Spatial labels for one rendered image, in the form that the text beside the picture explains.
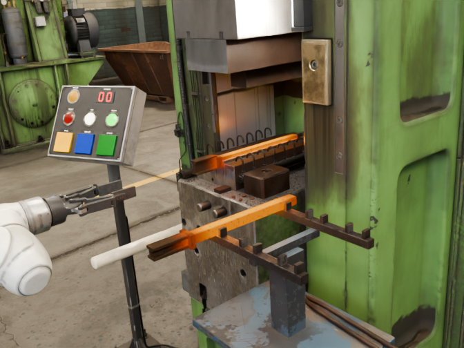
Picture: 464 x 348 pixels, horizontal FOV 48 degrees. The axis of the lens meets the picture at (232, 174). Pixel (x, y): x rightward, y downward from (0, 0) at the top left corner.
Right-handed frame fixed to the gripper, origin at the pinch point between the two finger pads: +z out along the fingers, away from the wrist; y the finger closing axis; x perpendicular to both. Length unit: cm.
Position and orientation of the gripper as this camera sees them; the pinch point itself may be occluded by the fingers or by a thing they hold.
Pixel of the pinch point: (119, 190)
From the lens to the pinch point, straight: 144.0
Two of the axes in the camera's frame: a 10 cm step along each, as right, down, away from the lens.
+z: 7.6, -2.5, 5.9
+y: 6.4, 2.0, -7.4
